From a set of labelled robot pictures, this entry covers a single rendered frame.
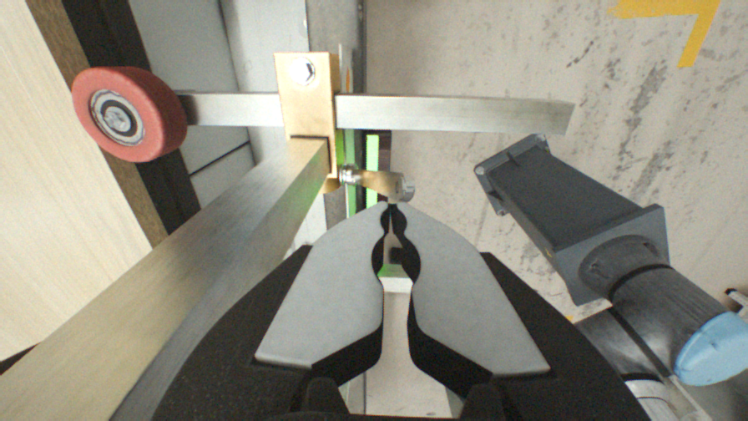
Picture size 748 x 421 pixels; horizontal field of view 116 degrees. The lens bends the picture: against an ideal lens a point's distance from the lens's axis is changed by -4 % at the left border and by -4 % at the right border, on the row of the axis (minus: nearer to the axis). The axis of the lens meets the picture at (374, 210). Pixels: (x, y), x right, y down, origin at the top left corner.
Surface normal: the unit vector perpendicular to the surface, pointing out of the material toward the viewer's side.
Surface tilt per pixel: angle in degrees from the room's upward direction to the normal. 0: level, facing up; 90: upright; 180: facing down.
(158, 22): 90
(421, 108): 0
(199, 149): 90
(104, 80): 0
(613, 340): 77
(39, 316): 0
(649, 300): 96
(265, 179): 90
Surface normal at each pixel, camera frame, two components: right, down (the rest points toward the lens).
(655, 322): -0.70, -0.50
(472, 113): -0.04, 0.51
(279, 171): 0.02, -0.86
